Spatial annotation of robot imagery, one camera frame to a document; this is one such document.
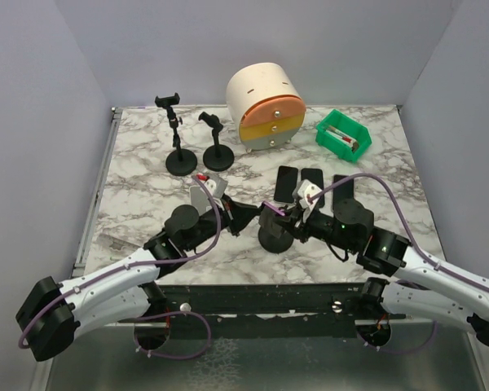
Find black adjustable phone stand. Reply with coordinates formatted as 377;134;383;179
155;93;197;177

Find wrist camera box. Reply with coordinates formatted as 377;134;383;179
292;179;322;222
196;174;227;199

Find green plastic bin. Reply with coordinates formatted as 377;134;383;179
315;109;372;163

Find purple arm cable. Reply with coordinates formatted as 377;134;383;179
18;175;223;359
309;173;489;355

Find cream cylindrical drawer organizer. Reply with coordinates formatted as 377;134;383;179
226;63;306;152

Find purple phone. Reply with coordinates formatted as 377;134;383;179
262;201;285;217

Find items inside green bin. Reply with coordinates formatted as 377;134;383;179
327;125;359;152

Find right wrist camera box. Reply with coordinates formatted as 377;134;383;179
292;179;322;222

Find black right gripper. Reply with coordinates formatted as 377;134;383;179
272;205;358;254

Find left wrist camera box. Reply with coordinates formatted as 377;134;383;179
196;174;227;199

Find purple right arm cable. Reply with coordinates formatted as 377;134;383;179
309;173;489;355

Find black front mounting rail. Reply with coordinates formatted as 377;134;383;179
143;279;386;339

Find silver phone with dark screen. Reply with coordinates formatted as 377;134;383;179
274;165;298;204

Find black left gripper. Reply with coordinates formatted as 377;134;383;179
184;193;259;252

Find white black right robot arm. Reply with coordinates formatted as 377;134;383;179
279;199;489;347

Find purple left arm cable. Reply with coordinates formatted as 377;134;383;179
18;175;223;359

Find small black phone stand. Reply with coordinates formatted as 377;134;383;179
258;212;294;254

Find black round-base phone stand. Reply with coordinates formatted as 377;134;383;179
198;112;235;172

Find silver folding phone stand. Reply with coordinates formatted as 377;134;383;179
189;186;212;215

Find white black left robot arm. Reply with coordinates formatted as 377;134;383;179
15;197;261;362

